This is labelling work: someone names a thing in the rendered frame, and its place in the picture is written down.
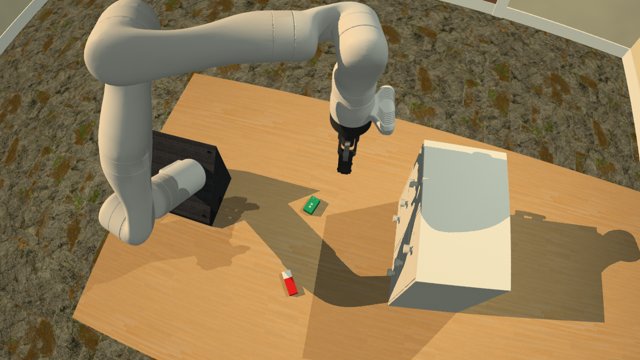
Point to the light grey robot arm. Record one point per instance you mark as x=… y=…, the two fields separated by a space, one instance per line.
x=127 y=50

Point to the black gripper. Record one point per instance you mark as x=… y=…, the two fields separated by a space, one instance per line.
x=346 y=137

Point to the green nine-volt battery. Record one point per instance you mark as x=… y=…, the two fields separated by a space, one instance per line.
x=311 y=205

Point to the white chest of drawers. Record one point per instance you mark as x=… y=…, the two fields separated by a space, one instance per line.
x=464 y=245

